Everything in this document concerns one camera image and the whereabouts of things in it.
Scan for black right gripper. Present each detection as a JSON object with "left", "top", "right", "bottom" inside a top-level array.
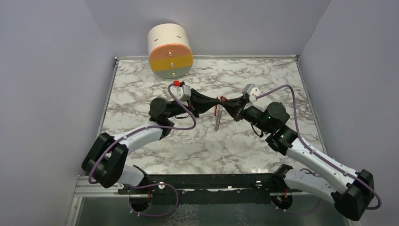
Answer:
[{"left": 220, "top": 95, "right": 272, "bottom": 134}]

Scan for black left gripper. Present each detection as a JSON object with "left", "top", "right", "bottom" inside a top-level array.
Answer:
[{"left": 166, "top": 89, "right": 220, "bottom": 119}]

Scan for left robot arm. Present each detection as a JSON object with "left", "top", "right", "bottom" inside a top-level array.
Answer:
[{"left": 81, "top": 89, "right": 221, "bottom": 194}]

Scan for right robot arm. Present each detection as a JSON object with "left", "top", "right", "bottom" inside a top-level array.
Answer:
[{"left": 221, "top": 96, "right": 375, "bottom": 221}]

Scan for striped cylindrical drawer cabinet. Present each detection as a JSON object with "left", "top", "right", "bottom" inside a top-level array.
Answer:
[{"left": 147, "top": 23, "right": 193, "bottom": 79}]

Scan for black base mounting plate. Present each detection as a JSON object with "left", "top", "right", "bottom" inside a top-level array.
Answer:
[{"left": 86, "top": 167, "right": 335, "bottom": 205}]

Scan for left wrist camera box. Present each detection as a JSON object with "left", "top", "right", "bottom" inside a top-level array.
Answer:
[{"left": 173, "top": 81, "right": 192, "bottom": 102}]

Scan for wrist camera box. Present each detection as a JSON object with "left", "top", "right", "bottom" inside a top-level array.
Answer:
[
  {"left": 173, "top": 81, "right": 192, "bottom": 102},
  {"left": 242, "top": 83, "right": 261, "bottom": 103}
]

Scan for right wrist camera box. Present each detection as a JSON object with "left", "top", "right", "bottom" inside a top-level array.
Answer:
[{"left": 242, "top": 83, "right": 261, "bottom": 103}]

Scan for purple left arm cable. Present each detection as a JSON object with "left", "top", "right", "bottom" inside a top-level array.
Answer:
[{"left": 88, "top": 83, "right": 197, "bottom": 218}]

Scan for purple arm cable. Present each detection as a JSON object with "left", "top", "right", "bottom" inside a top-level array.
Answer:
[
  {"left": 255, "top": 84, "right": 382, "bottom": 216},
  {"left": 88, "top": 83, "right": 197, "bottom": 218}
]

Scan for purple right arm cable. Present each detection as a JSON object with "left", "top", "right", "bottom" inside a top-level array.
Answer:
[{"left": 255, "top": 84, "right": 382, "bottom": 216}]

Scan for aluminium frame rail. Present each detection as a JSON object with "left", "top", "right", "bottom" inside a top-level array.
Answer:
[{"left": 74, "top": 174, "right": 351, "bottom": 198}]

